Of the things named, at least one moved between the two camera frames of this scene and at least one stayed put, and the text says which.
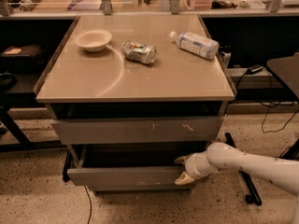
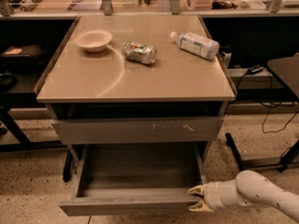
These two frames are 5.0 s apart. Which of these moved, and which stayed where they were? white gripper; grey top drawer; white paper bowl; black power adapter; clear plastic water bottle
Moved: white gripper
Stayed: black power adapter; grey top drawer; clear plastic water bottle; white paper bowl
